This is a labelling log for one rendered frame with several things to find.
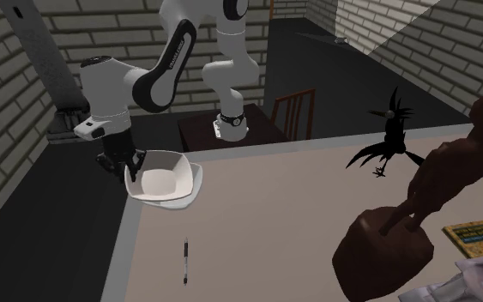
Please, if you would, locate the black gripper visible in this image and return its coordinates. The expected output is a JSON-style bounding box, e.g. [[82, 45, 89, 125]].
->
[[95, 129, 148, 184]]

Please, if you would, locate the white square bowl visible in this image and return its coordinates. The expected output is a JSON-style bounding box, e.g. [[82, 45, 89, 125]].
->
[[124, 149, 195, 202]]

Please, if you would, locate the white square plate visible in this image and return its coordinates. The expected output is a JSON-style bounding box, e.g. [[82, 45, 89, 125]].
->
[[139, 161, 204, 210]]

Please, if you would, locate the dark robot stand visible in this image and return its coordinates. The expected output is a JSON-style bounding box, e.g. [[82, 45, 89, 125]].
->
[[177, 103, 291, 153]]

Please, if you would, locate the black and white pen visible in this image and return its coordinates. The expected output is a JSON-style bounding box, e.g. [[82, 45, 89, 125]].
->
[[183, 237, 190, 287]]

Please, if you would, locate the grey column with base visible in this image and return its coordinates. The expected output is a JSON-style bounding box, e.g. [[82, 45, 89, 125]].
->
[[0, 0, 93, 146]]

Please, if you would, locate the beige table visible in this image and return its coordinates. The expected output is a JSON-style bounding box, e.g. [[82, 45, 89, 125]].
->
[[100, 123, 483, 302]]

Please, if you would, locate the brown wooden chair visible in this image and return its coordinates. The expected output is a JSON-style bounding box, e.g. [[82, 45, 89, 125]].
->
[[269, 88, 317, 142]]

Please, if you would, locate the black bird figure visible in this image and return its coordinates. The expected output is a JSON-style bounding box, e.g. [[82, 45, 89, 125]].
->
[[345, 86, 426, 179]]

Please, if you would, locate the dark brown wooden sculpture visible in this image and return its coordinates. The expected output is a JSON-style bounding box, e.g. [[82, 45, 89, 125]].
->
[[331, 78, 483, 302]]

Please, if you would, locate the yellow book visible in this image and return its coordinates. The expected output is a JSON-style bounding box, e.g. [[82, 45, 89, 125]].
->
[[441, 220, 483, 259]]

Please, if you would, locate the pale crumpled cloth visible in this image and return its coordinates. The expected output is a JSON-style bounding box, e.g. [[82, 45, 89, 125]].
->
[[397, 239, 483, 302]]

